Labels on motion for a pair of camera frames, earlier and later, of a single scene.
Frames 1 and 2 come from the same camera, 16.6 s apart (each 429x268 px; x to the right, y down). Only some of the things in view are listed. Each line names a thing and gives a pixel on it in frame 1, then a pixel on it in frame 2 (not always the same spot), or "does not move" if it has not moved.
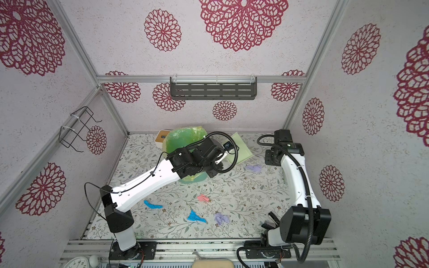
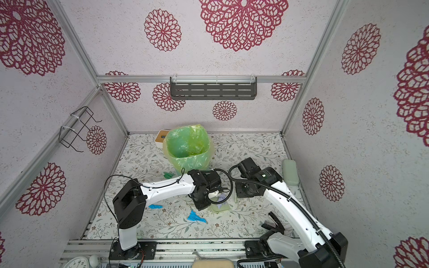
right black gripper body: (268, 158) -> (242, 190)
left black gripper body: (210, 168) -> (201, 202)
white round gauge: (78, 262) does not move
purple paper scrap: (220, 219) -> (222, 197)
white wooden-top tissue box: (162, 134) does not move
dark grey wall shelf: (193, 87) does not move
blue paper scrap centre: (193, 216) does not move
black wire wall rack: (80, 120) does not move
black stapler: (269, 225) does not move
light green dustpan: (243, 152) -> (225, 206)
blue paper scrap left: (152, 206) does not move
